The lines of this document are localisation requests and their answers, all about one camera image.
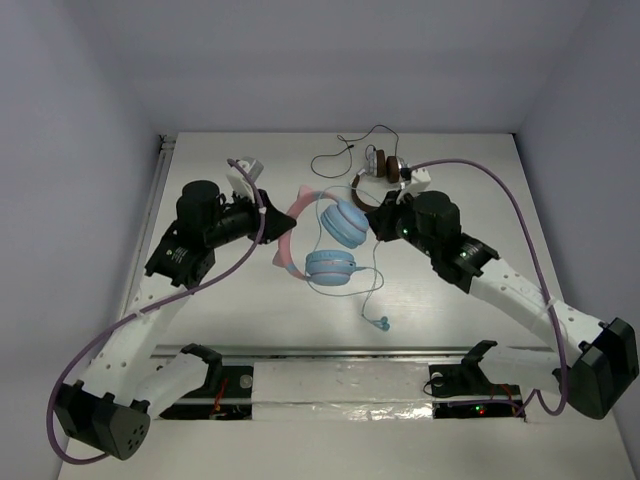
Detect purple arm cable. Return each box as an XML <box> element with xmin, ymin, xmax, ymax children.
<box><xmin>409</xmin><ymin>158</ymin><xmax>571</xmax><ymax>417</ymax></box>
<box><xmin>45</xmin><ymin>158</ymin><xmax>266</xmax><ymax>467</ymax></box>

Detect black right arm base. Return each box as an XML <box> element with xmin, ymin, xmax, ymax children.
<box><xmin>422</xmin><ymin>340</ymin><xmax>526</xmax><ymax>420</ymax></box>

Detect brown silver headphones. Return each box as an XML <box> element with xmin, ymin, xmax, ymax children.
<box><xmin>350</xmin><ymin>145</ymin><xmax>411</xmax><ymax>213</ymax></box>

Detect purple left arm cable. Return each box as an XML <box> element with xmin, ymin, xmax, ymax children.
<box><xmin>45</xmin><ymin>158</ymin><xmax>266</xmax><ymax>467</ymax></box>

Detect pink blue cat-ear headphones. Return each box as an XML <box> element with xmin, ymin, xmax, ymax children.
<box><xmin>272</xmin><ymin>185</ymin><xmax>369</xmax><ymax>287</ymax></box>

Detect aluminium rail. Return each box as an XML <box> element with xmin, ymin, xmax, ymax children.
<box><xmin>118</xmin><ymin>134</ymin><xmax>177</xmax><ymax>318</ymax></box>
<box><xmin>149</xmin><ymin>343</ymin><xmax>556</xmax><ymax>362</ymax></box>

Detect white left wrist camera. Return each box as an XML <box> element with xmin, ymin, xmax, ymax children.
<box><xmin>226</xmin><ymin>157</ymin><xmax>264</xmax><ymax>199</ymax></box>

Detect aluminium rail left side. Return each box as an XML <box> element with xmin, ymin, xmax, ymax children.
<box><xmin>118</xmin><ymin>134</ymin><xmax>177</xmax><ymax>318</ymax></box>

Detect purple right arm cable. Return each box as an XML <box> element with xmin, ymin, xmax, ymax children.
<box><xmin>409</xmin><ymin>158</ymin><xmax>571</xmax><ymax>417</ymax></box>

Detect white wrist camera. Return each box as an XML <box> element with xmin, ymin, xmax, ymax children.
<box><xmin>226</xmin><ymin>157</ymin><xmax>264</xmax><ymax>199</ymax></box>
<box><xmin>396</xmin><ymin>167</ymin><xmax>431</xmax><ymax>203</ymax></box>

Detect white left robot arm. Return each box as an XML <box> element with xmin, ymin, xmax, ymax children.
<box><xmin>47</xmin><ymin>180</ymin><xmax>296</xmax><ymax>460</ymax></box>

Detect thin black headphone cable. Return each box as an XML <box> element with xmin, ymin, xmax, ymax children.
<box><xmin>310</xmin><ymin>124</ymin><xmax>401</xmax><ymax>179</ymax></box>

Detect light blue headphone cable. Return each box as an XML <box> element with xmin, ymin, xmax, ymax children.
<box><xmin>305</xmin><ymin>185</ymin><xmax>392</xmax><ymax>332</ymax></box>

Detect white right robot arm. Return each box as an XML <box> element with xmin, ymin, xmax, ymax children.
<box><xmin>366</xmin><ymin>191</ymin><xmax>639</xmax><ymax>420</ymax></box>

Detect aluminium rail front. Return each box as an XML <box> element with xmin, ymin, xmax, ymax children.
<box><xmin>149</xmin><ymin>343</ymin><xmax>556</xmax><ymax>362</ymax></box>

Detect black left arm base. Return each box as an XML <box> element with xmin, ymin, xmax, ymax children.
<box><xmin>160</xmin><ymin>343</ymin><xmax>254</xmax><ymax>421</ymax></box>

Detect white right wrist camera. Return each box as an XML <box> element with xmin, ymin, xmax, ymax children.
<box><xmin>396</xmin><ymin>167</ymin><xmax>431</xmax><ymax>203</ymax></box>

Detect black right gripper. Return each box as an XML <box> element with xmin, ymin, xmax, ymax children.
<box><xmin>365</xmin><ymin>188</ymin><xmax>438</xmax><ymax>258</ymax></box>

